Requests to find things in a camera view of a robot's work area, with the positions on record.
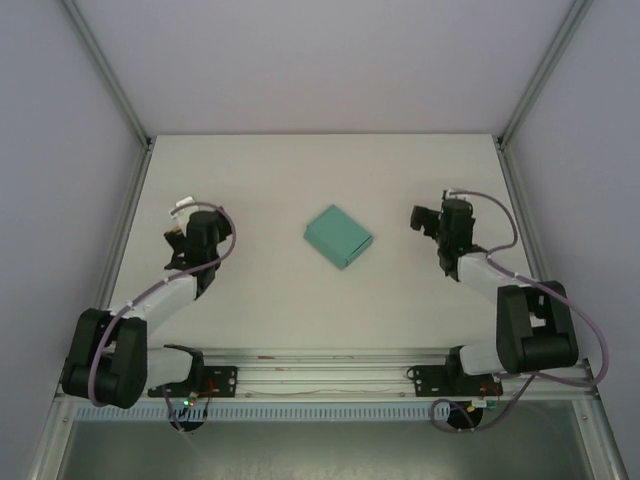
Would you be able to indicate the teal paper box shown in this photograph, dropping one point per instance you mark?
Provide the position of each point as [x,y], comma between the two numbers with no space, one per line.
[337,235]

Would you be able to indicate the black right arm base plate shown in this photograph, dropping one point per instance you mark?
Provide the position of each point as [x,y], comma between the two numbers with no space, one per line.
[425,382]

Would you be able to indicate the aluminium side rail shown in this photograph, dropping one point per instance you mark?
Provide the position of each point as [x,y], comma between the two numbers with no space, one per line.
[525,225]
[126,220]

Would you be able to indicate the aluminium mounting rail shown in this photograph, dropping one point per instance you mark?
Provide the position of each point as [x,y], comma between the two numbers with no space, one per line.
[325,380]

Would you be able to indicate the grey metal sheet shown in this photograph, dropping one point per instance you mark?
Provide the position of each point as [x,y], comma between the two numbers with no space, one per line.
[320,450]

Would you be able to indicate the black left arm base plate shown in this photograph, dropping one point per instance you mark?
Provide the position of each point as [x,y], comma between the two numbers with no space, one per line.
[225,380]

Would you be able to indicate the aluminium frame post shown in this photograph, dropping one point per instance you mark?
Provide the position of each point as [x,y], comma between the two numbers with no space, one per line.
[542,75]
[110,75]

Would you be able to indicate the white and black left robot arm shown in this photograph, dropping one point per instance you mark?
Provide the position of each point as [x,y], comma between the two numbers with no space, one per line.
[165,300]

